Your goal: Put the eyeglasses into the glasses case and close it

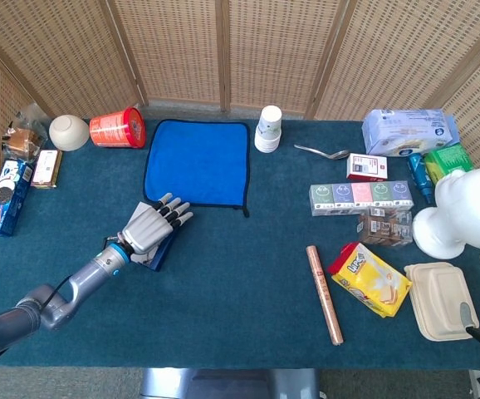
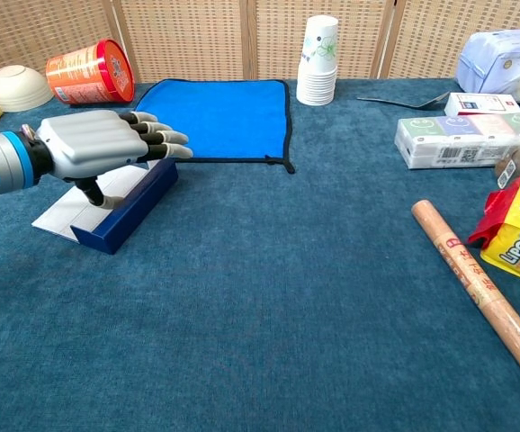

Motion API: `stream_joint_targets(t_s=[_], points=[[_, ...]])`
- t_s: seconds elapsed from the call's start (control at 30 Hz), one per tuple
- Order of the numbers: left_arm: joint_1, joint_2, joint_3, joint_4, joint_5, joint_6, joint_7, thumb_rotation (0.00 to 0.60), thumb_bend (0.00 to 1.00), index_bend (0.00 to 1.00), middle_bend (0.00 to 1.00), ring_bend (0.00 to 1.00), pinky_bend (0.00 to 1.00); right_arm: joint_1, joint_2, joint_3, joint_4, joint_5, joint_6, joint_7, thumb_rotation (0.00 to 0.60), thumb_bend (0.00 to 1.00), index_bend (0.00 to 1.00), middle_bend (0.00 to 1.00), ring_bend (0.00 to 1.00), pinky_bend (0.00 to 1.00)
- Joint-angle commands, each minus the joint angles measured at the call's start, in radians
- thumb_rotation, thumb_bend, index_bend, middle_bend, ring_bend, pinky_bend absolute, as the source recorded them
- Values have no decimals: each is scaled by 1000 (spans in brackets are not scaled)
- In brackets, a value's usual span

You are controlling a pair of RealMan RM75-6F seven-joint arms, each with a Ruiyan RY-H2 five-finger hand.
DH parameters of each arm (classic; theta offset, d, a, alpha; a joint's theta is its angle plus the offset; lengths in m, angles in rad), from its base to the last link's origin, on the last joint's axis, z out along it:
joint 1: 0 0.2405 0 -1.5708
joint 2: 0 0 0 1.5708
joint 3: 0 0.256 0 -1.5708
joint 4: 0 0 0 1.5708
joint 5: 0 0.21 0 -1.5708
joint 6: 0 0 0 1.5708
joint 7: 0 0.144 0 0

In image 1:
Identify small white red box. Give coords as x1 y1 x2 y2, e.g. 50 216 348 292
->
345 152 389 183

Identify white foam mannequin head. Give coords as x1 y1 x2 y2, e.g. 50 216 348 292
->
412 167 480 259

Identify green packet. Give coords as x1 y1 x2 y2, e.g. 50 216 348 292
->
424 142 475 186

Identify orange tub red lid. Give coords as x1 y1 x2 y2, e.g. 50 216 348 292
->
89 106 147 150

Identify blue bottle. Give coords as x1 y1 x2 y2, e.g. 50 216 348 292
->
406 152 436 204

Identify wicker folding screen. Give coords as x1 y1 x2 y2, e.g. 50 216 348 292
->
0 0 480 175

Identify white paper cup stack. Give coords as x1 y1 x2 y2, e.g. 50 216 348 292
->
253 105 283 154

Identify clear bag brown cake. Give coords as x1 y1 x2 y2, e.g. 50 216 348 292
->
1 103 50 164

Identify clear pack brown sachets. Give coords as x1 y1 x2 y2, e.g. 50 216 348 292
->
356 207 414 248

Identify brown foil roll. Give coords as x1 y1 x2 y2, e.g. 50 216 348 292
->
305 244 345 347

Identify blue Oreo cookie box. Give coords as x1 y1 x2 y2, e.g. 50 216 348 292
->
0 160 34 238

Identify small gold white box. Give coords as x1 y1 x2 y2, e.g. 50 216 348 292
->
30 149 63 190

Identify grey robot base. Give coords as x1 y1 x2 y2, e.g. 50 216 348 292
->
139 367 322 399

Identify metal spoon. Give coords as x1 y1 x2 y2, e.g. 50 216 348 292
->
293 144 350 161

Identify beige clamshell lunch box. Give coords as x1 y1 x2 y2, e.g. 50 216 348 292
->
403 261 480 342

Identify pastel pocket tissue multipack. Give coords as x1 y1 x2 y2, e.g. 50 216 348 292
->
308 180 415 218

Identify pale blue tissue pack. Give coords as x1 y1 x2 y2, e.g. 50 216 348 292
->
361 108 461 158

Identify blue cloth black trim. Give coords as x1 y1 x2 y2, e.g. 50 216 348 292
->
142 119 252 219

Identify teal table cover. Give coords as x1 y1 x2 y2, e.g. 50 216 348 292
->
0 118 480 371

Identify beige bowl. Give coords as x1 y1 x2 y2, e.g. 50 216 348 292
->
48 114 91 152

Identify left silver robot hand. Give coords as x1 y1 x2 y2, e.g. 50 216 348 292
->
117 192 194 257

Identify blue and white notebook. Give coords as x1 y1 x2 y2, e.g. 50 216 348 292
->
134 201 179 273

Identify yellow Lipo snack bag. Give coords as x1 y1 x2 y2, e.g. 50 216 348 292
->
327 241 414 319

